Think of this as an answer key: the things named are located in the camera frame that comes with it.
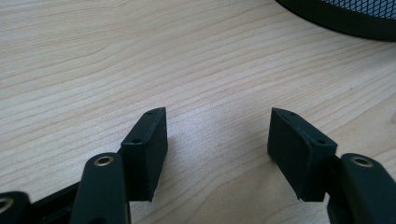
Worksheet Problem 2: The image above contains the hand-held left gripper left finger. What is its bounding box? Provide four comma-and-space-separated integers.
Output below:
68, 106, 169, 224

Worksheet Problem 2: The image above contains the black mesh basket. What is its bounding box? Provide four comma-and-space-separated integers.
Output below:
275, 0, 396, 43

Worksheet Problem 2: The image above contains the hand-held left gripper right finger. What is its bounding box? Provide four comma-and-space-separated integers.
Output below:
266, 107, 396, 224

